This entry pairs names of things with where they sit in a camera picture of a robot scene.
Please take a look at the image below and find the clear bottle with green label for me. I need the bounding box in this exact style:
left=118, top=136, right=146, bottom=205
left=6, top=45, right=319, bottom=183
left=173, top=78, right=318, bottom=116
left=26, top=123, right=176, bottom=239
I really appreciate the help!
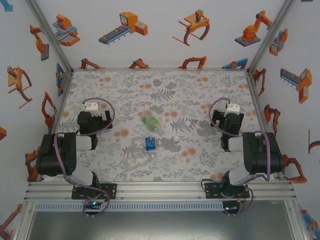
left=138, top=111, right=163, bottom=137

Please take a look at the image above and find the clear unlabelled plastic bottle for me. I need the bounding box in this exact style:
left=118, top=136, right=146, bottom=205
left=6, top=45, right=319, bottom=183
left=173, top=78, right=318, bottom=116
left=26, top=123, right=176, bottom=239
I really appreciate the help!
left=122, top=151, right=159, bottom=173

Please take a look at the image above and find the clear bottle with blue label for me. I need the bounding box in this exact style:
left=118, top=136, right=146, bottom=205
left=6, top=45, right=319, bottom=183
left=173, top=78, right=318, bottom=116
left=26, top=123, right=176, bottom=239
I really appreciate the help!
left=128, top=136, right=163, bottom=155

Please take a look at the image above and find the floral patterned table cloth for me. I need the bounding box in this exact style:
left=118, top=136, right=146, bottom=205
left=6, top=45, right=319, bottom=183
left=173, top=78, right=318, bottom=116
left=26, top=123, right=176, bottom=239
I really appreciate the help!
left=41, top=70, right=279, bottom=183

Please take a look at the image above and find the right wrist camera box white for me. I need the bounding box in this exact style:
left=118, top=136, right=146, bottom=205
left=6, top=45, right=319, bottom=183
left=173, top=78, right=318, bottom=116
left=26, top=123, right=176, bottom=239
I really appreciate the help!
left=224, top=103, right=240, bottom=117

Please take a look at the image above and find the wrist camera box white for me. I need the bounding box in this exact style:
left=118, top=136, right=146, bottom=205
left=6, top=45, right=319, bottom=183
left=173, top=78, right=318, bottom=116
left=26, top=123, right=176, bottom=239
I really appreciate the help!
left=83, top=100, right=101, bottom=118
left=224, top=103, right=240, bottom=117

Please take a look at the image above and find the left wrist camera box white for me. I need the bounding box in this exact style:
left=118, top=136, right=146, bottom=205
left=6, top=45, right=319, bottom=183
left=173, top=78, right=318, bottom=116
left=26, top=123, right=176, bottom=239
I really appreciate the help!
left=83, top=100, right=101, bottom=118

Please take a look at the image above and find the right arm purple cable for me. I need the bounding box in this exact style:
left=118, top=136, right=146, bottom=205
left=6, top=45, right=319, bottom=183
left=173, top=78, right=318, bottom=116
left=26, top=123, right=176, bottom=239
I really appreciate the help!
left=209, top=97, right=273, bottom=218

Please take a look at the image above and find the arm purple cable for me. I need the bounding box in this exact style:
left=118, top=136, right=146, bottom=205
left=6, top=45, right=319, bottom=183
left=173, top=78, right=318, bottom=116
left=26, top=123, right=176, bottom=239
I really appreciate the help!
left=53, top=97, right=116, bottom=219
left=209, top=97, right=273, bottom=218

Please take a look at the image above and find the aluminium table side rail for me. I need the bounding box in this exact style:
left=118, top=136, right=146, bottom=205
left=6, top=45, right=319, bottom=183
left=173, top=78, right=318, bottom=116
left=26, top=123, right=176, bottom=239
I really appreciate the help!
left=246, top=73, right=285, bottom=180
left=49, top=71, right=75, bottom=136

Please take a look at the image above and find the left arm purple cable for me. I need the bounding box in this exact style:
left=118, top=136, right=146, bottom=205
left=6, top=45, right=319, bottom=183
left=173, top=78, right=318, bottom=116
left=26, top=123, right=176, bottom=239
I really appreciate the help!
left=53, top=97, right=116, bottom=219

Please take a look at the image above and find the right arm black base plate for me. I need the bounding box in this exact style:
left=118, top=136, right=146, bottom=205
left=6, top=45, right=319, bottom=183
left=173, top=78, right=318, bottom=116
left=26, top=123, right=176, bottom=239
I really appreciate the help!
left=204, top=181, right=251, bottom=200

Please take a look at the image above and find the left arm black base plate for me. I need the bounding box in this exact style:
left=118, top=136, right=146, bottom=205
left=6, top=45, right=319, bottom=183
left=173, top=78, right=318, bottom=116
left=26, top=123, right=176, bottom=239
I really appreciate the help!
left=71, top=183, right=118, bottom=200

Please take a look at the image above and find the thin aluminium table rail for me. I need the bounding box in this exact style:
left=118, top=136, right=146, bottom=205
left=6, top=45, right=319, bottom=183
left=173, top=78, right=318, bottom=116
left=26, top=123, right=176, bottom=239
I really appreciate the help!
left=71, top=67, right=251, bottom=73

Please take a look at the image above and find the aluminium frame post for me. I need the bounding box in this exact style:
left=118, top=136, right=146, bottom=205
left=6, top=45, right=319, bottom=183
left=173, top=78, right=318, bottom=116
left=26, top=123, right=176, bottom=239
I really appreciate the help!
left=246, top=0, right=298, bottom=75
left=26, top=0, right=75, bottom=73

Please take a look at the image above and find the aluminium frame rail wide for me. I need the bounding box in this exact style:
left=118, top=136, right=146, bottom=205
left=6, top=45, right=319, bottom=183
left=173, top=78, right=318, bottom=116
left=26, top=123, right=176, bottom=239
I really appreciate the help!
left=23, top=181, right=297, bottom=203

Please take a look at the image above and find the slotted grey cable tray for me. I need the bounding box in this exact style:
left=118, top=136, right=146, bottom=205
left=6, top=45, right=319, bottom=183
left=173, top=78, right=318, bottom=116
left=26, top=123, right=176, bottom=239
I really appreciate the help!
left=33, top=201, right=225, bottom=212

